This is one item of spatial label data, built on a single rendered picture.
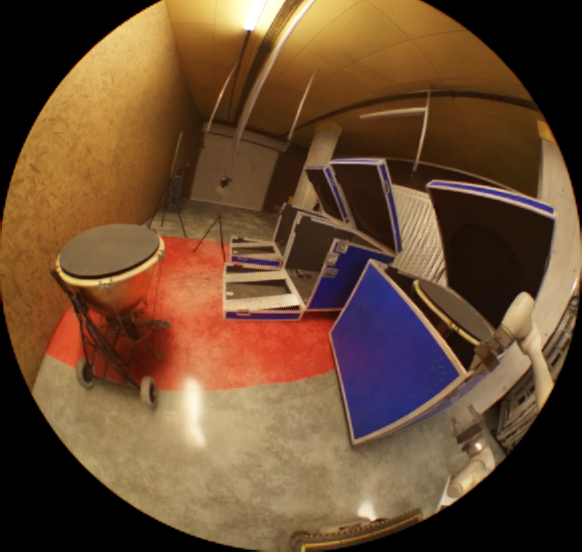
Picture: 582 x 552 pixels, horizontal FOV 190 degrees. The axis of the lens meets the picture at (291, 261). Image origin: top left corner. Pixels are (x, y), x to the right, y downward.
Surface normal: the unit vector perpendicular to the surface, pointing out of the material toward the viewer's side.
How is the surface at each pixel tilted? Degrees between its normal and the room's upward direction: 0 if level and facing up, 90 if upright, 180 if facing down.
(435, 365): 90
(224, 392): 0
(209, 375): 0
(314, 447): 0
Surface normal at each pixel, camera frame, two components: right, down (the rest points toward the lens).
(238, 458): 0.29, -0.88
